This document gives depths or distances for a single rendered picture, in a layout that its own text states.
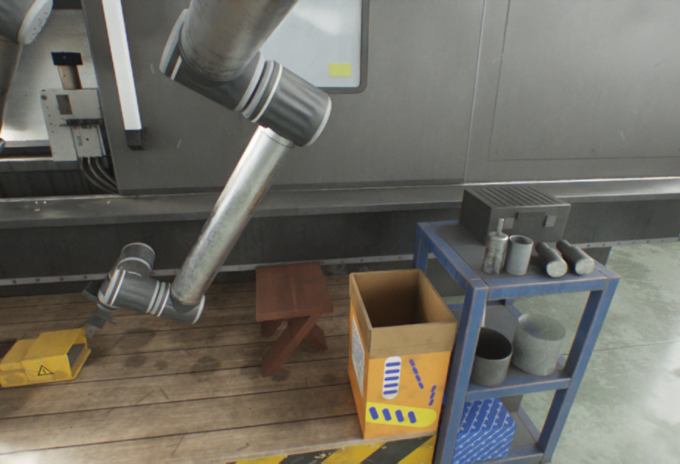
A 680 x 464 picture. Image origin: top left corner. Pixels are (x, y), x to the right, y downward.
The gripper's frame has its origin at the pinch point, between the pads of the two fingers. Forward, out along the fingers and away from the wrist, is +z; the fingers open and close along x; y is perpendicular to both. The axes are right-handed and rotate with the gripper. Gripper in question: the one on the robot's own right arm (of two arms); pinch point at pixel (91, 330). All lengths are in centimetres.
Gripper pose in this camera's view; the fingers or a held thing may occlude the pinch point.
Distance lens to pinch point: 165.7
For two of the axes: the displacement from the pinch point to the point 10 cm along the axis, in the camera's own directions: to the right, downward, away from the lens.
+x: -1.9, -4.1, 8.9
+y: 7.6, 5.1, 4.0
